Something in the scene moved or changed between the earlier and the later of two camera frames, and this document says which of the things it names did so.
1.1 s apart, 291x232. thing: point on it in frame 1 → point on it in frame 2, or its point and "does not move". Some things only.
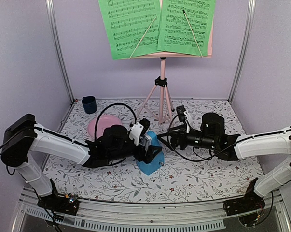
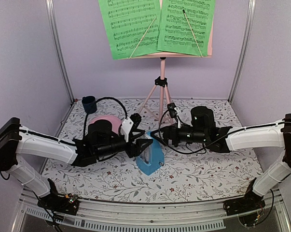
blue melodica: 149,168 does not move
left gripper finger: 151,152 → 140,144
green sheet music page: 131,26 does not move
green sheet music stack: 185,26 does not move
